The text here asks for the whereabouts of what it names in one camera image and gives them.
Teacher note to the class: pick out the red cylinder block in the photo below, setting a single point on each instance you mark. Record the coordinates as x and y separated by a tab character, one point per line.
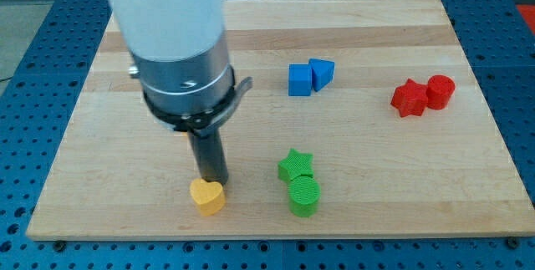
440	88

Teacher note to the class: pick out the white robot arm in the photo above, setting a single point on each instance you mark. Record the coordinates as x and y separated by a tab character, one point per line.
180	53

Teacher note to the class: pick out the blue triangle block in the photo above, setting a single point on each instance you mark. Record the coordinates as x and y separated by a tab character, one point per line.
322	73

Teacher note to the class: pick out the green cylinder block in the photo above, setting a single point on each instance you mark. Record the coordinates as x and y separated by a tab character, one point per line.
303	194

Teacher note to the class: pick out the blue cube block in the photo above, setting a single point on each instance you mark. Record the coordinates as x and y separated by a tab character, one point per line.
299	80

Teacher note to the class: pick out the red star block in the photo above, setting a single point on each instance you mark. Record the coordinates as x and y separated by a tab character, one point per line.
410	98

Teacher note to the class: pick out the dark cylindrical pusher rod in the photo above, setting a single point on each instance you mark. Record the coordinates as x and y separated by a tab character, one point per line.
209	156

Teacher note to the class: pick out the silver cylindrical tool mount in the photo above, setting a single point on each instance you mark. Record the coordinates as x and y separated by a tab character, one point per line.
197	94

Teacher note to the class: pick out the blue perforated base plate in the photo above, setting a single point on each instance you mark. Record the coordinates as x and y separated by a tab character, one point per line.
41	95

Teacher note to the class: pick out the wooden board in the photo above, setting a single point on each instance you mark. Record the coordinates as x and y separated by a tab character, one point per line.
120	175

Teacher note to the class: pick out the green star block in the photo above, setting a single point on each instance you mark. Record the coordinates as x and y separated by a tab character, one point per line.
294	165

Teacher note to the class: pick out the yellow heart block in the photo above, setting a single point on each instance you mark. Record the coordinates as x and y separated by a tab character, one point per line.
209	197

